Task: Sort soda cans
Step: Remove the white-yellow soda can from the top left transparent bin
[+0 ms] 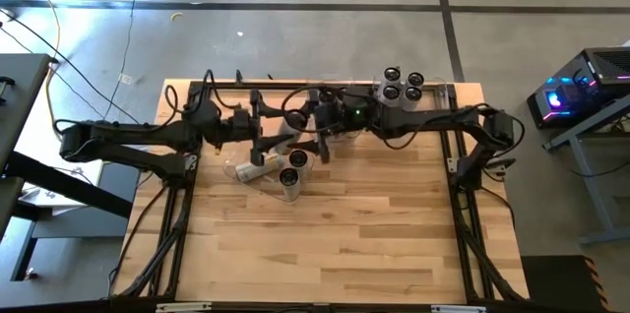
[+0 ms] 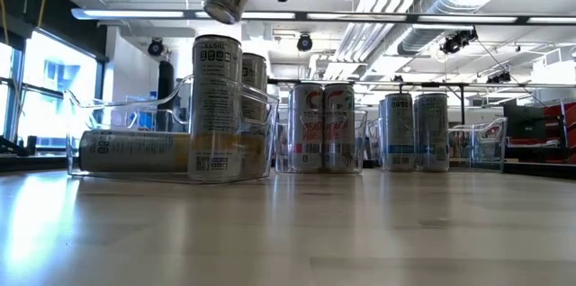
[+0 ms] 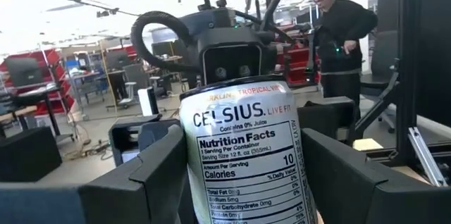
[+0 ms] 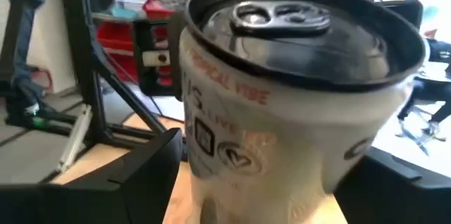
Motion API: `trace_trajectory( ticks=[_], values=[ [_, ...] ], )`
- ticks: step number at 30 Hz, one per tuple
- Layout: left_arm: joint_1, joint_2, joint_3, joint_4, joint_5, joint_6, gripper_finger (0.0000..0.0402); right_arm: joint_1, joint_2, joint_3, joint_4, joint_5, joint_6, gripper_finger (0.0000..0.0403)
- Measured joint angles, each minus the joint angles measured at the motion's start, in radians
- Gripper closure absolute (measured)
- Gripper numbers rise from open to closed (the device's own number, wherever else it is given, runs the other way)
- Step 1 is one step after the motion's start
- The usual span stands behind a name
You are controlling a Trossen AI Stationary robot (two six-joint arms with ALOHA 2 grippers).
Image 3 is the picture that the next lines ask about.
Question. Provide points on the silver metal bracket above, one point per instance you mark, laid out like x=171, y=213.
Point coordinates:
x=423, y=157

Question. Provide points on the red cabinet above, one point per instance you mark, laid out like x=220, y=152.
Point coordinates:
x=49, y=56
x=299, y=58

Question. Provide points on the black partition panel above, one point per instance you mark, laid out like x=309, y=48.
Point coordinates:
x=435, y=41

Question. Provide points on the black office chair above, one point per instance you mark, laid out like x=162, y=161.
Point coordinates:
x=384, y=58

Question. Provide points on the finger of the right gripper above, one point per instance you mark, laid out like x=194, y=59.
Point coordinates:
x=151, y=132
x=327, y=118

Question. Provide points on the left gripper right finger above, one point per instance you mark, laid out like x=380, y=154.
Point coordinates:
x=370, y=203

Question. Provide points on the black monitor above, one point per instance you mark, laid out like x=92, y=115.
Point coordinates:
x=23, y=70
x=118, y=60

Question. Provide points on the grey office chair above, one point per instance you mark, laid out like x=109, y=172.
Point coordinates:
x=135, y=76

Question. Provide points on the yellow paper note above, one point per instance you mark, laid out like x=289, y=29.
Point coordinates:
x=366, y=144

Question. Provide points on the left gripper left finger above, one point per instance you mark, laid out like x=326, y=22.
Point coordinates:
x=105, y=203

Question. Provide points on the white upright box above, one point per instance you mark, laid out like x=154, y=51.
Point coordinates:
x=146, y=100

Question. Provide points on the person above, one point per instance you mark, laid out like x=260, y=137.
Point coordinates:
x=341, y=30

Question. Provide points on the yellow band Celsius can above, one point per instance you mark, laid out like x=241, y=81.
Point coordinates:
x=246, y=153

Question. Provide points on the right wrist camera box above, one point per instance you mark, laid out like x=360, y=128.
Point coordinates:
x=232, y=62

